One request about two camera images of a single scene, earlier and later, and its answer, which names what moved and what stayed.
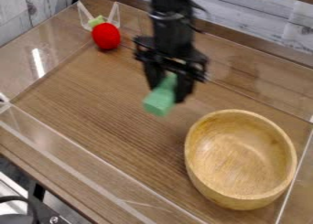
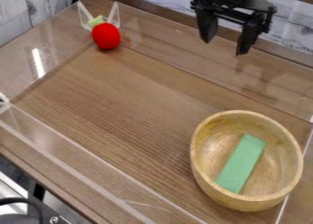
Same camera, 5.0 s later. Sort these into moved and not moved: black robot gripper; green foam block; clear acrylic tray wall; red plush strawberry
Moved: black robot gripper; green foam block
Not moved: red plush strawberry; clear acrylic tray wall
